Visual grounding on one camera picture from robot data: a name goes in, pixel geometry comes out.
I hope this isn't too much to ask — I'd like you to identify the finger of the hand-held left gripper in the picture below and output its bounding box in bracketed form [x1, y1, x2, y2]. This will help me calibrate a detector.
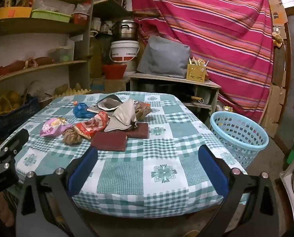
[0, 128, 30, 195]

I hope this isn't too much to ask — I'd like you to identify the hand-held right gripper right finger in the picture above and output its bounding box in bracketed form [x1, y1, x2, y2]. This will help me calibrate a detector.
[198, 144, 282, 237]

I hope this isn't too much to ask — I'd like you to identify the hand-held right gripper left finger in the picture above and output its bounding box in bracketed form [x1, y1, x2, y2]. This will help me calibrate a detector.
[16, 146, 98, 237]

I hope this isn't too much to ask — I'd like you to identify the pink snack packet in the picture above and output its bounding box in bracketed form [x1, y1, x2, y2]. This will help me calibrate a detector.
[40, 117, 68, 138]

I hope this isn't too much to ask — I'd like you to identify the brown paper ball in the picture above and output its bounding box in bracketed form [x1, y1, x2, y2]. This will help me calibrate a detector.
[62, 128, 82, 147]

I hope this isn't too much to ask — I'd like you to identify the maroon scouring pad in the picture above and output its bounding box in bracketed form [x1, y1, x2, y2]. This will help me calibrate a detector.
[126, 122, 149, 139]
[90, 131, 128, 152]

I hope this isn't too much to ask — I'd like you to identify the light blue plastic basket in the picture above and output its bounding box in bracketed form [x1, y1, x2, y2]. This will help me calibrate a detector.
[209, 111, 269, 169]

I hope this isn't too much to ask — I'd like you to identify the red snack packet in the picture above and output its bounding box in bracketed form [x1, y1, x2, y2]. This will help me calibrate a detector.
[73, 111, 110, 139]

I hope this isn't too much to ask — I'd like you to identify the blue plastic bag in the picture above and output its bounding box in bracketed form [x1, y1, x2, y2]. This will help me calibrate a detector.
[73, 102, 96, 118]

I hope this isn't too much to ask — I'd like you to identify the beige cloth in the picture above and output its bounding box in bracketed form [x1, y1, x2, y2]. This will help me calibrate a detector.
[104, 99, 138, 132]

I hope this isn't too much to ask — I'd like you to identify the brown wrapper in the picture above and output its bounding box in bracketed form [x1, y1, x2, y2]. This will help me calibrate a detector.
[134, 101, 152, 121]

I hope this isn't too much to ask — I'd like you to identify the dark blue plastic crate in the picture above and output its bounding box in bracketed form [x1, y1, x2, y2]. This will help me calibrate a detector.
[0, 96, 40, 139]

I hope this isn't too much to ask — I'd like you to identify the green checked tablecloth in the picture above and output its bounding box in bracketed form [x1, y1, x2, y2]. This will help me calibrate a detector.
[0, 91, 248, 219]

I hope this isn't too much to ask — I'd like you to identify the cardboard egg tray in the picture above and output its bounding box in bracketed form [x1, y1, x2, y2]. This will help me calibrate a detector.
[52, 88, 91, 101]

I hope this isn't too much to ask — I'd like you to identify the black grey face mask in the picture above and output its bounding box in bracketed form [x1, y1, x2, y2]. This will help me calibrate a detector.
[97, 94, 123, 111]

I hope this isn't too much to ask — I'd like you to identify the red mesh bag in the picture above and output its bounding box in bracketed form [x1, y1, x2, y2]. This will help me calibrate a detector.
[0, 57, 55, 77]

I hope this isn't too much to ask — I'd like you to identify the green plastic bin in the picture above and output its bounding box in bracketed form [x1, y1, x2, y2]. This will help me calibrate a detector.
[286, 143, 294, 166]

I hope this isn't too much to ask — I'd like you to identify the clear plastic container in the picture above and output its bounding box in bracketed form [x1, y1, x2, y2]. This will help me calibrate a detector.
[57, 46, 75, 62]

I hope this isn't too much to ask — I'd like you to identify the yellow utensil holder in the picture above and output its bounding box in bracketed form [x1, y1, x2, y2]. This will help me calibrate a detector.
[186, 64, 207, 81]

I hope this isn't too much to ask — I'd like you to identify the red plastic basket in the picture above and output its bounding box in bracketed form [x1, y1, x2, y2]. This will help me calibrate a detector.
[102, 64, 128, 80]

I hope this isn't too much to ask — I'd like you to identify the low wooden cabinet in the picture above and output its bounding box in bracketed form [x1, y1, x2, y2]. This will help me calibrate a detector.
[128, 73, 222, 126]

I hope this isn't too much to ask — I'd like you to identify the yellow mesh sack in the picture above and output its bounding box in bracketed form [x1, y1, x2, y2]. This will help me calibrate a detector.
[90, 38, 103, 78]

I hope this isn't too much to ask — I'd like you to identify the bundle of wooden utensils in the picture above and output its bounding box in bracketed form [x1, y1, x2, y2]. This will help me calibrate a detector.
[188, 57, 209, 67]

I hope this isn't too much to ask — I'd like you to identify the tall wooden shelf unit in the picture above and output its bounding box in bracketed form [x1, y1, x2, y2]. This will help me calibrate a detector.
[0, 0, 96, 139]

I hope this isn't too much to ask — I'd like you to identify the plain white bucket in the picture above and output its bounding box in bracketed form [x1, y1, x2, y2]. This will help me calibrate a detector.
[124, 60, 138, 74]

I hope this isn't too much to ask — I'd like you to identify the green plastic tray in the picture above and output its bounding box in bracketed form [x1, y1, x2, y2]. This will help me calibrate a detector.
[31, 9, 72, 23]

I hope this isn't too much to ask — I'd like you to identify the yellow plastic tray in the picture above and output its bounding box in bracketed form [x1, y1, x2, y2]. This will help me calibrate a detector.
[0, 7, 33, 20]

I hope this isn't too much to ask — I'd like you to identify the grey cushion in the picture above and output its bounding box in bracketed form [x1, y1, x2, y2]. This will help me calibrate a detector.
[137, 35, 190, 77]

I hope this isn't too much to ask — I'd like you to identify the white bucket with red band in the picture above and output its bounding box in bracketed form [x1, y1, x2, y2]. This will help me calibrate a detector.
[110, 40, 140, 63]

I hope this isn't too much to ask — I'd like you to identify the small red basket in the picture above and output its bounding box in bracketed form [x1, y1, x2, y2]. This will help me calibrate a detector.
[72, 12, 89, 25]

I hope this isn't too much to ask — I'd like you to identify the red striped cloth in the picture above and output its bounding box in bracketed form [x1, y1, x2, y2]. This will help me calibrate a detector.
[131, 0, 274, 126]

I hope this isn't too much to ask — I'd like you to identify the steel cooking pot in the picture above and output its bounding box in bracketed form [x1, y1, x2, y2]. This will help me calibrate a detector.
[112, 20, 139, 41]

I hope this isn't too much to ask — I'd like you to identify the narrow wooden shelf unit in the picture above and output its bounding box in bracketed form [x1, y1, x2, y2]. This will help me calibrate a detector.
[89, 0, 138, 84]

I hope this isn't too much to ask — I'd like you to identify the printed cardboard sheet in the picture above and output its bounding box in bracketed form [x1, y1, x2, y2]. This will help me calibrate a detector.
[268, 0, 288, 26]

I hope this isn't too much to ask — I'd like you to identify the cardboard wall panel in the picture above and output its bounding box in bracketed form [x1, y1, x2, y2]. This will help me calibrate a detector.
[260, 84, 287, 139]

